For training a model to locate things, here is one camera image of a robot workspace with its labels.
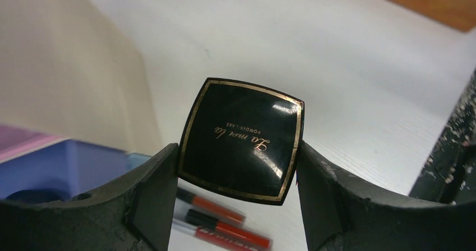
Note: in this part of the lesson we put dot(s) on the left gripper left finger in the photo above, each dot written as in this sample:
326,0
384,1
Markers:
131,212

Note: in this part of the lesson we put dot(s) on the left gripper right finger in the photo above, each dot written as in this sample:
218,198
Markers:
342,211

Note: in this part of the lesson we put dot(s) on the pastel wooden drawer chest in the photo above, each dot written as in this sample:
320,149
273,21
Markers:
67,70

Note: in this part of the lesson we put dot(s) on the black square compact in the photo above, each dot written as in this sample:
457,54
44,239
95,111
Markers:
241,140

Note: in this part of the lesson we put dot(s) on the purple drawer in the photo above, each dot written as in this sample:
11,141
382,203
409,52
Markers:
69,167

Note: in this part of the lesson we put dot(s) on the round dark blue jar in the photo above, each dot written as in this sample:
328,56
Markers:
38,196

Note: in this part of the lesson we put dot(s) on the dark red lip gloss tube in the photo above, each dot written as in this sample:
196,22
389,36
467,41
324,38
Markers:
210,207

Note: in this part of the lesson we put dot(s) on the silver red mascara tube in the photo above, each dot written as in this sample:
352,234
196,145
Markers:
211,237

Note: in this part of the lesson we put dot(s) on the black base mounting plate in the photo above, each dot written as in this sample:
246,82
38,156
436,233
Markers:
440,176

